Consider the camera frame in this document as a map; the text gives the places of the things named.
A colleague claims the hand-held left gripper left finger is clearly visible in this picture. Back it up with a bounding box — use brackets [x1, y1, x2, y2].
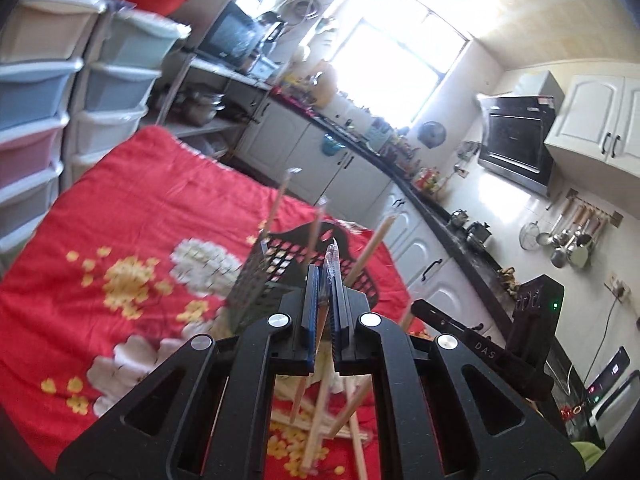
[56, 264, 321, 480]

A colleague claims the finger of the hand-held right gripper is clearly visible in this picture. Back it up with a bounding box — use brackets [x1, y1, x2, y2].
[410, 299, 474, 356]

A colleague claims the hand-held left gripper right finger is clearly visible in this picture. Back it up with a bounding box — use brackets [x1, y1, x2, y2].
[332, 272, 586, 480]

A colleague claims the single chopstick pair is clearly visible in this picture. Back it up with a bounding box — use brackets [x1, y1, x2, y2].
[300, 240, 343, 476]

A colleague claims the green plastic utensil basket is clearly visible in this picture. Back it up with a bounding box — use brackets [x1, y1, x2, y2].
[225, 220, 401, 343]

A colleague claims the set of chopsticks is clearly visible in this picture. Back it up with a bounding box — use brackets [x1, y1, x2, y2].
[262, 167, 416, 480]

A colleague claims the row of hanging metal utensils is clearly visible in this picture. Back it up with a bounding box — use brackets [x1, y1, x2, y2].
[537, 187, 623, 269]

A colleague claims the white appliance with display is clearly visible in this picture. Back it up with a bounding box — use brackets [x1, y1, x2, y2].
[582, 346, 632, 407]

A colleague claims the white base cabinets black counter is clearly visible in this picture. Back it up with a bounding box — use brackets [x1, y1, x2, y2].
[235, 87, 531, 346]

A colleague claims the teal hanging colander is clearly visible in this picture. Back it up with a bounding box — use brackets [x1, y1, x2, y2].
[321, 132, 346, 157]

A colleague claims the black range hood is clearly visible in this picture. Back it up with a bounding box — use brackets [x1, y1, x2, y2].
[477, 70, 566, 197]

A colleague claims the red floral blanket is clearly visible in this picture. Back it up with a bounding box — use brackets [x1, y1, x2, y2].
[0, 125, 436, 480]

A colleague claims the steel cooking pot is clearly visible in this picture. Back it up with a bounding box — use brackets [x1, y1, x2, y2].
[180, 91, 226, 127]

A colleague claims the small blue box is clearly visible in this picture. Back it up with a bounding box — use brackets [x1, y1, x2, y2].
[247, 55, 279, 79]

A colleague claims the kitchen window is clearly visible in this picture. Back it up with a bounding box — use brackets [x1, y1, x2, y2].
[322, 0, 471, 126]

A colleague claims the metal shelf rack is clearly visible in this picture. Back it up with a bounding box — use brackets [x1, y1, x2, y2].
[155, 52, 273, 161]

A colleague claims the black electric kettle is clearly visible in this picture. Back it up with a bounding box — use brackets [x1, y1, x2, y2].
[257, 10, 288, 44]

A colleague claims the black microwave oven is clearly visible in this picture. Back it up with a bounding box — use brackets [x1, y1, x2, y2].
[195, 0, 263, 67]

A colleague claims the drawer tower with green drawer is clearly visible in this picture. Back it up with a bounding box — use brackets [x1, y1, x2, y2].
[60, 7, 193, 186]

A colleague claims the drawer tower with cream drawer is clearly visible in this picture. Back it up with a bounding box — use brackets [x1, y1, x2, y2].
[0, 0, 108, 261]

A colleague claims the white wall socket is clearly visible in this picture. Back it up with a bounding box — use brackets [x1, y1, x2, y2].
[604, 272, 634, 302]

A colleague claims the hanging wire strainer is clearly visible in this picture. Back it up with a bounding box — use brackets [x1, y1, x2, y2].
[520, 220, 544, 252]

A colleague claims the round black wall fan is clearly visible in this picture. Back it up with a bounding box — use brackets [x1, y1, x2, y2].
[419, 121, 447, 149]

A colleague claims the white wall cabinet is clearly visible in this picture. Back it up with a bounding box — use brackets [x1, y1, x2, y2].
[544, 75, 640, 178]

